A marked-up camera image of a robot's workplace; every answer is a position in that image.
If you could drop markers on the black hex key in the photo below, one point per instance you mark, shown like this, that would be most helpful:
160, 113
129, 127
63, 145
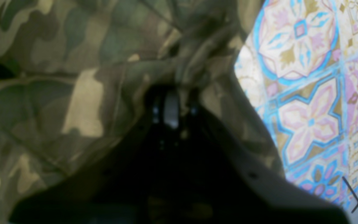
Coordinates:
355, 197

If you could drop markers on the patterned tile tablecloth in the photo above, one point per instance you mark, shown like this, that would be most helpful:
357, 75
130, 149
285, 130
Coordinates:
299, 69

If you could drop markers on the camouflage T-shirt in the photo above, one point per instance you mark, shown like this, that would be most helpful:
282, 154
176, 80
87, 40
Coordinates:
74, 75

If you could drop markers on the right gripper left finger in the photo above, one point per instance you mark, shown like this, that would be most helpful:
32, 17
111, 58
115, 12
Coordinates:
115, 189

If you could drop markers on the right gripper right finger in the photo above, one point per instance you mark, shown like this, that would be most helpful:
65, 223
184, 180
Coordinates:
215, 179

